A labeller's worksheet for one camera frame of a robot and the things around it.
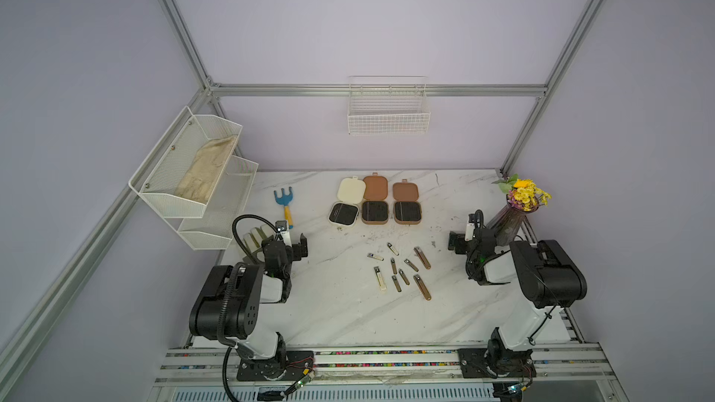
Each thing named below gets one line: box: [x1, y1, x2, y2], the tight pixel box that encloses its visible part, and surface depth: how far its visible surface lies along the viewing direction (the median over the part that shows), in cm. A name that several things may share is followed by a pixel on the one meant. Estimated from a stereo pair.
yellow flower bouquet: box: [491, 173, 553, 212], surface depth 84 cm
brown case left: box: [361, 172, 389, 225], surface depth 112 cm
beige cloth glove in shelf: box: [175, 134, 239, 204], surface depth 80 cm
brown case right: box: [392, 178, 423, 226], surface depth 110 cm
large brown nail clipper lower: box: [413, 273, 432, 302], surface depth 89 cm
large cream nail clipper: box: [373, 266, 388, 293], surface depth 90 cm
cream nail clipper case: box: [327, 174, 367, 228], surface depth 110 cm
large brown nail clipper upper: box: [413, 245, 432, 270], surface depth 96 cm
